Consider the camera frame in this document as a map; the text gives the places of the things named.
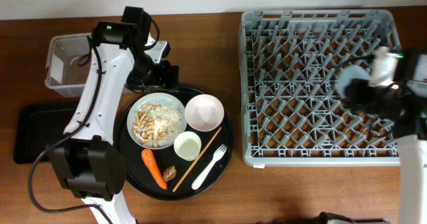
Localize grey plate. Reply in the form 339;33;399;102
127;93;187;149

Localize blue cup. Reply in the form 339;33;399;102
336;66;371;97

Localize rice and peanut shell scraps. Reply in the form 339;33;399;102
130;102;186;149

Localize pink bowl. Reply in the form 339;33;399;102
185;94;225;132

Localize white paper cup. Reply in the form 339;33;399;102
173;131;201;161

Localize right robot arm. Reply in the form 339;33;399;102
336;47;426;223

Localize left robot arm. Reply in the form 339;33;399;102
42;7;179;223

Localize grey dishwasher rack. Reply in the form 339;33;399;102
239;9;400;167

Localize round black tray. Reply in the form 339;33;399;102
113;108;234;201

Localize clear plastic bin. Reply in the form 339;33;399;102
44;32;134;98

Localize orange carrot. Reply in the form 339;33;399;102
141;149;167;190

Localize brown walnut lump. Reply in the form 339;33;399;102
163;165;177;182

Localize white plastic fork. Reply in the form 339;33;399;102
191;145;228;190

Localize wooden chopstick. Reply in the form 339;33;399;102
172;127;222;192

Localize black rectangular tray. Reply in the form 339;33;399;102
13;101;78;164

